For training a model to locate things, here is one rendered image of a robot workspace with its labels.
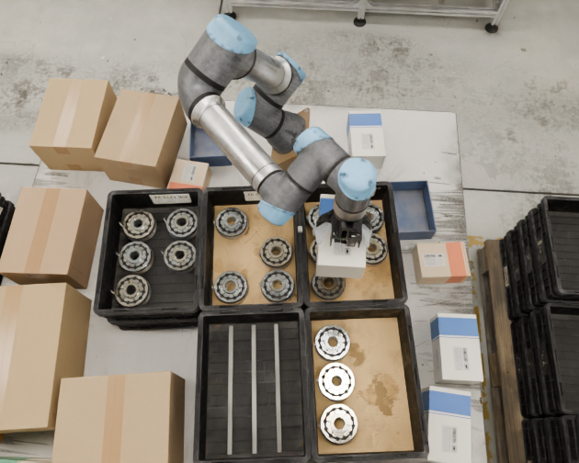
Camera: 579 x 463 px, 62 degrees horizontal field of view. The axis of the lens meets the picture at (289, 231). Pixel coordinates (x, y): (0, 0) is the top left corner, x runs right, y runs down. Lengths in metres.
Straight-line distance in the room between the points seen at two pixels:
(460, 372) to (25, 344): 1.26
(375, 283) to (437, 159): 0.62
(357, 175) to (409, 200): 0.89
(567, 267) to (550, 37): 1.85
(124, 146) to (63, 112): 0.28
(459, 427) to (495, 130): 1.89
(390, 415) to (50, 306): 1.02
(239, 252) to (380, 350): 0.53
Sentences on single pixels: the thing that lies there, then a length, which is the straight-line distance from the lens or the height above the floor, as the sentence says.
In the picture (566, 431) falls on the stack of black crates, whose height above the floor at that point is 0.49.
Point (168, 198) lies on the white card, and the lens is 1.60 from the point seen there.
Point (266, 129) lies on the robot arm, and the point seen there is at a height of 0.94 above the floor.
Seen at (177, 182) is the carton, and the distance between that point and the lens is 1.76.
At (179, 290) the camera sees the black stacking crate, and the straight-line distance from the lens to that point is 1.54.
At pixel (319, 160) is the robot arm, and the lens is 0.98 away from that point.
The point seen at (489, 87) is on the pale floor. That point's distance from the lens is 3.19.
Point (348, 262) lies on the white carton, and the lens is 1.21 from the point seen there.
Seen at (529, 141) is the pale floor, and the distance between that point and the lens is 3.05.
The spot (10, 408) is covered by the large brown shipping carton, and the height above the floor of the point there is 0.90.
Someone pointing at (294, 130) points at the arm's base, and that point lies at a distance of 1.66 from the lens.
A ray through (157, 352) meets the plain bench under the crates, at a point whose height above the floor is 0.70.
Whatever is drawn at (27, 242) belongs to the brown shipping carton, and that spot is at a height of 0.86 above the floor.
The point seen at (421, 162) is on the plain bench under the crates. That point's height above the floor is 0.70.
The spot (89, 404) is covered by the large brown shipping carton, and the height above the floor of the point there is 0.90.
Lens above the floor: 2.26
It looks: 66 degrees down
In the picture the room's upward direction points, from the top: straight up
